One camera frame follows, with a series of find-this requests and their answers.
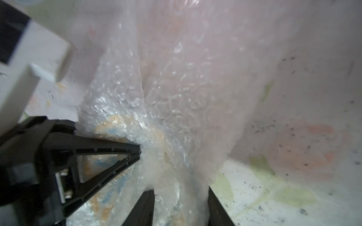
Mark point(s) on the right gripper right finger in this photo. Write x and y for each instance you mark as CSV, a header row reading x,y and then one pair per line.
x,y
217,214

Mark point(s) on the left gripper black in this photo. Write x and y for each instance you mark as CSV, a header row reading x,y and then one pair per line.
x,y
47,172

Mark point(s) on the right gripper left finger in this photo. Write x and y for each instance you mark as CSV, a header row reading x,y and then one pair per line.
x,y
143,211

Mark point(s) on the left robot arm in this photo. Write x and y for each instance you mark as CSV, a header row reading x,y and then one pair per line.
x,y
29,52

